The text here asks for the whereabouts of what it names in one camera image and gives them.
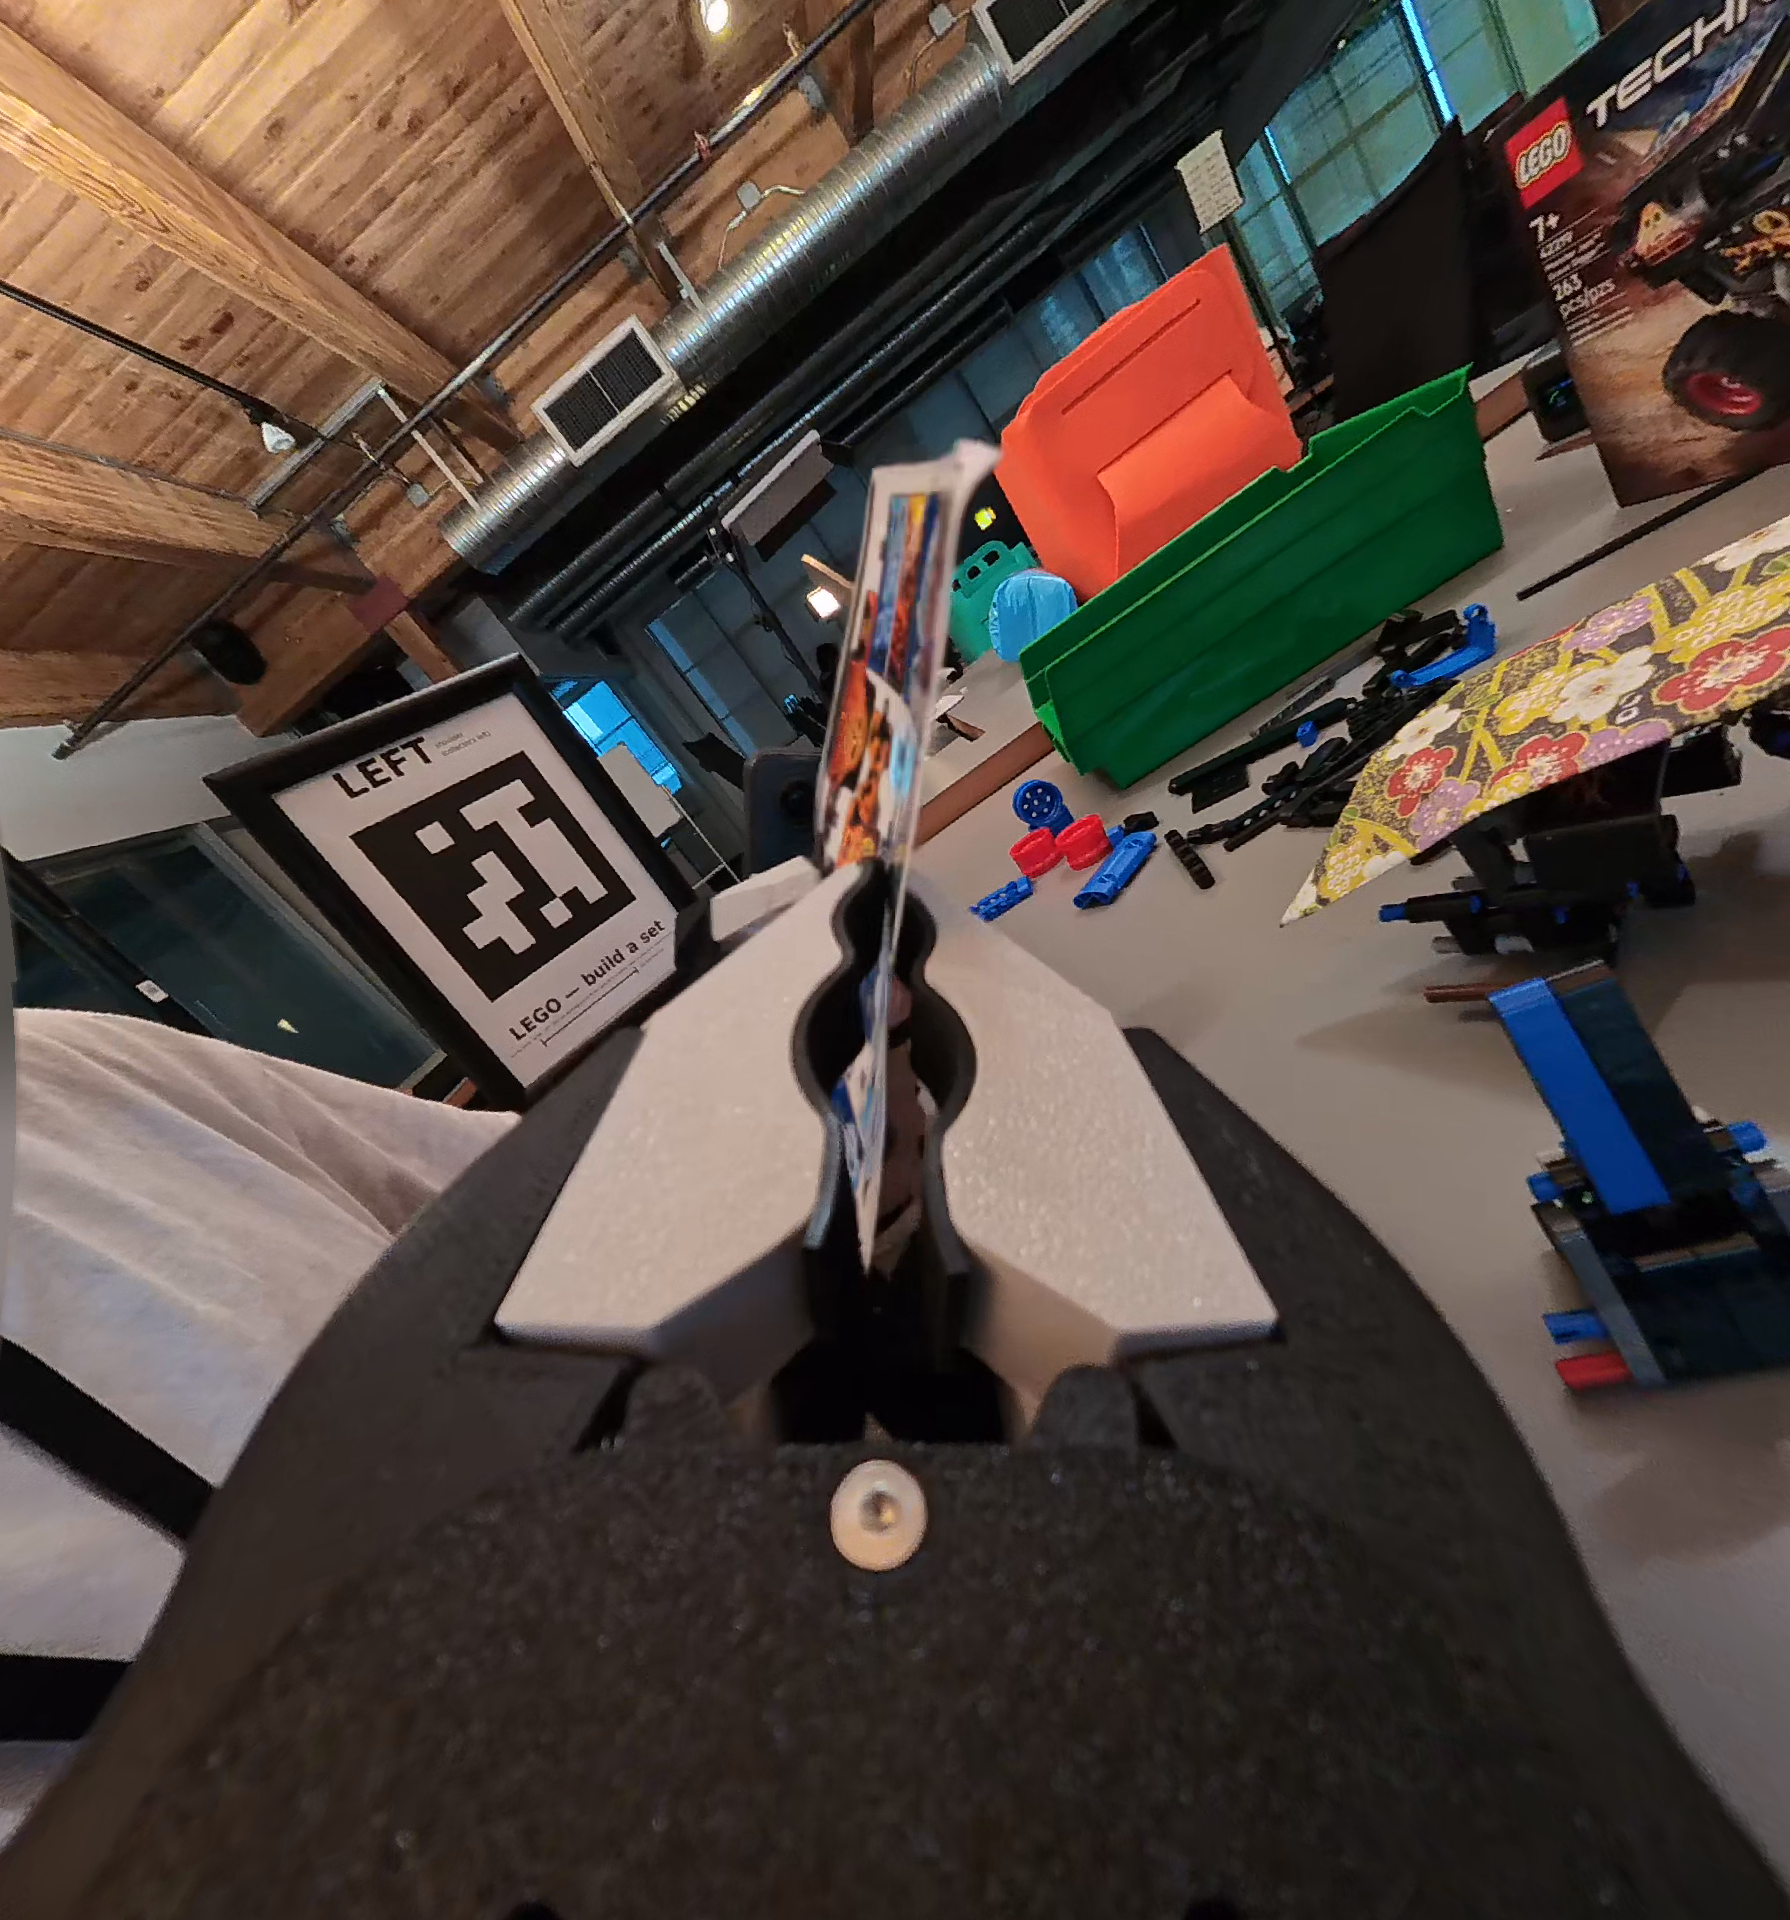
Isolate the green plastic bin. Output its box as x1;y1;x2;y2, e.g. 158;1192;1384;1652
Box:
1016;364;1507;791

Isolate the silver ventilation duct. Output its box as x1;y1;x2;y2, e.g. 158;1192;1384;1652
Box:
437;37;1016;563

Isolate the pile of black lego pieces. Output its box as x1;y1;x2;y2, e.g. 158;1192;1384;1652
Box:
1169;606;1497;856

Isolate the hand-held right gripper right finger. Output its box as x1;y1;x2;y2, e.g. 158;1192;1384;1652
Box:
896;898;1278;1443

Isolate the studio light panel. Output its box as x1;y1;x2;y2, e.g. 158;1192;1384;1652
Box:
717;429;835;548

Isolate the lego set box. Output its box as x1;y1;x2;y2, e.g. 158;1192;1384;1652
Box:
1478;0;1790;509

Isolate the black chest harness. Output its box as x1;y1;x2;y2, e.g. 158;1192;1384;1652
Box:
0;1337;220;1748

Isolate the small black device green display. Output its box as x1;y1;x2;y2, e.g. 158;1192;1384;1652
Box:
1525;342;1602;451

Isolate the dark monitor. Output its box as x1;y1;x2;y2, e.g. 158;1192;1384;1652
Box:
1313;118;1487;420

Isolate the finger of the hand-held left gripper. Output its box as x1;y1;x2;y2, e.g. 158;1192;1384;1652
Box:
698;856;843;948

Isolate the floral patterned paper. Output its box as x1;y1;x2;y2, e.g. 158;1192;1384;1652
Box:
1278;489;1790;926

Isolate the green plastic container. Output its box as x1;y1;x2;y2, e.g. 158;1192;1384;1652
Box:
948;539;1045;669

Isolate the blue black lego subassembly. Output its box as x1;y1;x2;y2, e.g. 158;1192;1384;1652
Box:
1487;968;1790;1395

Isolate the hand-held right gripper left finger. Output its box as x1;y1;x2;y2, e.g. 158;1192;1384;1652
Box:
493;863;899;1443

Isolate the blue lego panel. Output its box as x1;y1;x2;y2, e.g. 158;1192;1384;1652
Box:
1385;603;1500;691

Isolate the colourful sticker sheet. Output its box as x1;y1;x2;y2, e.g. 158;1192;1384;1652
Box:
811;439;1006;1279

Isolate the light blue round object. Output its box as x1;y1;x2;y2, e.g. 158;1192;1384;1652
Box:
989;570;1083;663

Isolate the white ceiling vent grille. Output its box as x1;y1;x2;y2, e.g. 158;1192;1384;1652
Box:
531;313;684;465

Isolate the black framed marker sign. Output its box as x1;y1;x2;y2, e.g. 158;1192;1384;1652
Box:
207;654;717;1104

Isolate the black lego vehicle chassis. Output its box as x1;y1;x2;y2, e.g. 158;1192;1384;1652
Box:
1377;706;1790;961

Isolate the orange plastic bin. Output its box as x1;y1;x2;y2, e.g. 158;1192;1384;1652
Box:
994;243;1305;602

